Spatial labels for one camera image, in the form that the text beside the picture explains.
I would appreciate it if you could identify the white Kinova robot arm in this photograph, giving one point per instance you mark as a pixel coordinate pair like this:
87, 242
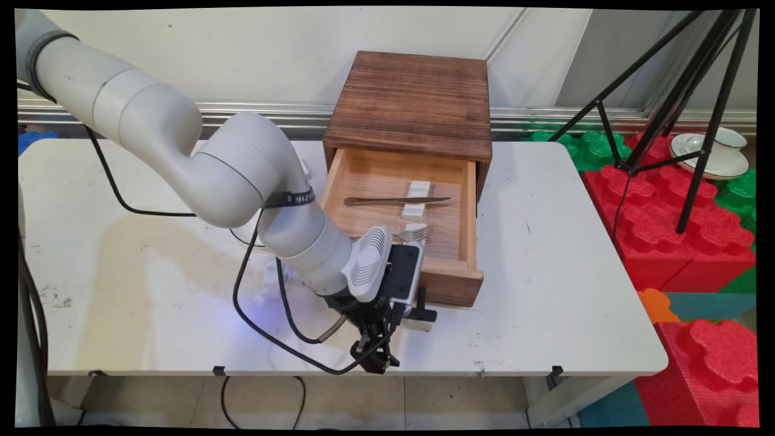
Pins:
230, 169

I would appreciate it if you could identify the white cutlery rest under knife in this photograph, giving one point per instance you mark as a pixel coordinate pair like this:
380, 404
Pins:
418, 188

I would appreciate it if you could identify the white cutlery rest under fork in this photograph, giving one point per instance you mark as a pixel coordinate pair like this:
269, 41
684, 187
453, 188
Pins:
415, 229

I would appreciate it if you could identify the blue object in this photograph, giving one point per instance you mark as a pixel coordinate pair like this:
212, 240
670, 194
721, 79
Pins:
35, 140

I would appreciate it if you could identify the black tripod stand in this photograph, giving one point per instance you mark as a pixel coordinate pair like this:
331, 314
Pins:
705, 121

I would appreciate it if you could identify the metal wall rail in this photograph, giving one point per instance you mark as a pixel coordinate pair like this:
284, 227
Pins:
545, 118

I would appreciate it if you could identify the white saucer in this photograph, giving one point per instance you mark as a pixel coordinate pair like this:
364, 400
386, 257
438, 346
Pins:
723, 165

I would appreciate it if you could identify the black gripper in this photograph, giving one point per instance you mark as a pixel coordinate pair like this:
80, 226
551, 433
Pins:
363, 312

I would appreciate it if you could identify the dark wooden drawer cabinet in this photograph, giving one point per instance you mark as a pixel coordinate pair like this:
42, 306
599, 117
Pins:
412, 103

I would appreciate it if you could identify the white cup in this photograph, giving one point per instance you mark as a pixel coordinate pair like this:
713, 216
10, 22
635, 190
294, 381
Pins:
732, 139

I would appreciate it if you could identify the metal table knife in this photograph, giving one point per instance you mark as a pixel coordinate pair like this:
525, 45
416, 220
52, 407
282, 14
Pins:
387, 201

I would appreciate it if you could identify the large red foam block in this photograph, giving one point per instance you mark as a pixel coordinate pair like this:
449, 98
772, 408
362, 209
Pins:
660, 230

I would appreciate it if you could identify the blue foam mat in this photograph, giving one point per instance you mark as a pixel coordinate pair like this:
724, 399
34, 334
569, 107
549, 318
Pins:
614, 409

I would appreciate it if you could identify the green foam block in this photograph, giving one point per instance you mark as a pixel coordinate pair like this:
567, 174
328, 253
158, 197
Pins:
738, 194
590, 151

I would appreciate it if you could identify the white table leg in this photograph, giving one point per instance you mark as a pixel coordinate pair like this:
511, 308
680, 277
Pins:
569, 402

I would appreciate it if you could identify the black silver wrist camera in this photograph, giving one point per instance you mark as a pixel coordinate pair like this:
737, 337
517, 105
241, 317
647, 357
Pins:
404, 272

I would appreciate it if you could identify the orange foam piece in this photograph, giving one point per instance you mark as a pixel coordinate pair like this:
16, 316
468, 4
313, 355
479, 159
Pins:
657, 306

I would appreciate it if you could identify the teal foam mat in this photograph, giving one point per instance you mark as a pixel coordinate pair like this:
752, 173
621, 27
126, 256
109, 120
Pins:
714, 306

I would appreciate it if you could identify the metal fork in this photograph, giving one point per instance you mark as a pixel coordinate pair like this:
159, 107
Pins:
421, 232

